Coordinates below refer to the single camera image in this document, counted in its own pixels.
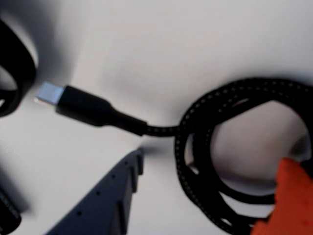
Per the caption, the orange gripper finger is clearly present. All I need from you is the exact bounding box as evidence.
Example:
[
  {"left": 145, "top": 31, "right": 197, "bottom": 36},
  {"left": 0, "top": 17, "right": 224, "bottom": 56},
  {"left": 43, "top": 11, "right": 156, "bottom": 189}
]
[{"left": 250, "top": 158, "right": 313, "bottom": 235}]

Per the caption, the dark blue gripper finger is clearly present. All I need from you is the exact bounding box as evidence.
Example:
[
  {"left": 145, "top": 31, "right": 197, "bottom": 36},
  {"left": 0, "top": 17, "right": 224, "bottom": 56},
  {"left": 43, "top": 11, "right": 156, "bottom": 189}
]
[{"left": 45, "top": 147, "right": 145, "bottom": 235}]

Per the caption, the black braided USB cable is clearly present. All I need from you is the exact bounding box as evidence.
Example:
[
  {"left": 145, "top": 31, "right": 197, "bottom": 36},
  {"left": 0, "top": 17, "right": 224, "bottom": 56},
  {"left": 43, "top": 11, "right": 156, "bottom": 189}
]
[{"left": 33, "top": 77, "right": 313, "bottom": 235}]

